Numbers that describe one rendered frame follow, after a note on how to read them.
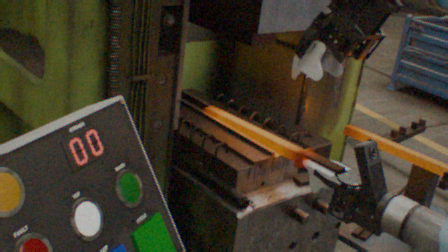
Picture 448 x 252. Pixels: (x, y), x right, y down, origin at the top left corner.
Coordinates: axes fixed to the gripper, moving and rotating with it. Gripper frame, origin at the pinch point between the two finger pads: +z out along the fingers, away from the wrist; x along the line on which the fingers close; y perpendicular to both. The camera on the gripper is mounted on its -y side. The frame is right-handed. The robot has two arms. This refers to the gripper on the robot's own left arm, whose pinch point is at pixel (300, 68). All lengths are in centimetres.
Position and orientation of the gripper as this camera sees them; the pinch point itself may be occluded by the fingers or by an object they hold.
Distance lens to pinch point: 94.2
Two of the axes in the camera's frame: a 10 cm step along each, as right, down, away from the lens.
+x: 7.6, -1.7, 6.2
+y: 5.2, 7.4, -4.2
